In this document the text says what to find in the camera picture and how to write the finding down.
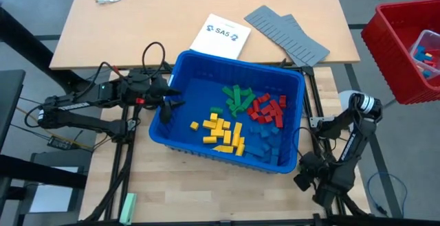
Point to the yellow foam rectangular block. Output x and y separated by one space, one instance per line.
236 133

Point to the black desk leg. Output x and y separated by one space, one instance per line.
20 37

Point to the white round floor base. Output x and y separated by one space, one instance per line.
345 99

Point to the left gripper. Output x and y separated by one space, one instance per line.
156 92

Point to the white SA5 paper sheet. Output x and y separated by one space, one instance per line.
220 35

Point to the wooden desk top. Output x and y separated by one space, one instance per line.
154 30

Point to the red foam arch block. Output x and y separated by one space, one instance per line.
266 110

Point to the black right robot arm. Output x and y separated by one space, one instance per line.
354 143

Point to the slotted grey bin divider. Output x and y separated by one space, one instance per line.
275 26

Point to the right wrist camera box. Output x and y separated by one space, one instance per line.
302 182

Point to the red clip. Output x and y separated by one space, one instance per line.
140 101

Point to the red plastic bin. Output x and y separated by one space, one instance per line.
385 47

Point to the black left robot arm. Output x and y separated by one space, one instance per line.
79 104

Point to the silver corner bracket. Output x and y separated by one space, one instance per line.
314 121

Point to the small red foam block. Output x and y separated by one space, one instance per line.
278 119

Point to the clear plastic container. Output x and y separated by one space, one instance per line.
429 40

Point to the grey floor stand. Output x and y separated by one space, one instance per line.
51 198

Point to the black flat panel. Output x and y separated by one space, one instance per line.
10 109

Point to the red foam cylinder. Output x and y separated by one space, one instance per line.
261 119

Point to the green foam long block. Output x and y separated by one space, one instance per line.
248 101
236 95

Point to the red toy piece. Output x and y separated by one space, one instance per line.
431 64

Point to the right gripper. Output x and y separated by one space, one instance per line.
326 172

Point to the blue toy piece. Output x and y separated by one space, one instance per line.
420 52

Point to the black frame strut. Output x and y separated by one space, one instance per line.
98 207
357 209

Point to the small black electronics box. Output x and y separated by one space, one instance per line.
59 143

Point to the large blue plastic bin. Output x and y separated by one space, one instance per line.
192 92

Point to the plain grey bin divider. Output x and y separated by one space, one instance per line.
294 20

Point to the black bar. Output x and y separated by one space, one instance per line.
41 172

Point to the small red rounded block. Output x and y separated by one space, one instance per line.
251 111

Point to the pale green object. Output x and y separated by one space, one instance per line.
128 209

